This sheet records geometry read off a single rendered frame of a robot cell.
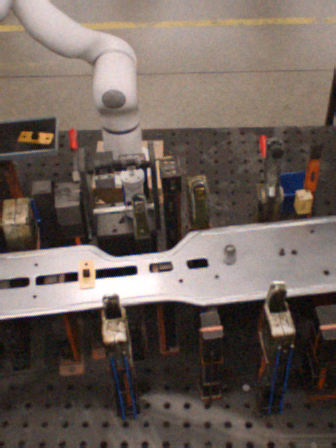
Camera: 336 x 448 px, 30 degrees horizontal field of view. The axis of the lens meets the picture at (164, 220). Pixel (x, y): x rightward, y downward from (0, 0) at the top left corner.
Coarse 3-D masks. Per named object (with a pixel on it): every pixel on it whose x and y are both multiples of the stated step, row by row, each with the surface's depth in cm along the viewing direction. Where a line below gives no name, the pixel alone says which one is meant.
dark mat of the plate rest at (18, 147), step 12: (36, 120) 165; (48, 120) 165; (0, 132) 162; (12, 132) 162; (36, 132) 162; (48, 132) 162; (0, 144) 159; (12, 144) 159; (24, 144) 159; (36, 144) 159
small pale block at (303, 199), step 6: (300, 192) 157; (306, 192) 157; (300, 198) 155; (306, 198) 155; (312, 198) 155; (294, 204) 160; (300, 204) 156; (306, 204) 156; (300, 210) 158; (306, 210) 158; (294, 216) 163; (300, 216) 160; (306, 216) 160
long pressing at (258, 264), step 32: (256, 224) 158; (288, 224) 158; (320, 224) 158; (0, 256) 155; (32, 256) 155; (64, 256) 155; (96, 256) 154; (128, 256) 153; (160, 256) 153; (192, 256) 153; (256, 256) 152; (288, 256) 152; (320, 256) 151; (32, 288) 148; (64, 288) 148; (96, 288) 148; (128, 288) 147; (160, 288) 147; (192, 288) 146; (224, 288) 146; (256, 288) 146; (288, 288) 145; (320, 288) 145; (0, 320) 144
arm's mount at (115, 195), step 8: (144, 144) 214; (160, 144) 214; (160, 152) 211; (160, 184) 202; (96, 192) 203; (104, 192) 203; (112, 192) 203; (120, 192) 203; (160, 192) 203; (96, 200) 207; (104, 200) 206; (112, 200) 206; (120, 200) 206; (160, 200) 206
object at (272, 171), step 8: (272, 144) 148; (280, 144) 147; (272, 152) 145; (280, 152) 145; (272, 160) 151; (280, 160) 150; (272, 168) 152; (280, 168) 151; (264, 176) 154; (272, 176) 154; (264, 184) 155; (272, 184) 155; (264, 192) 156
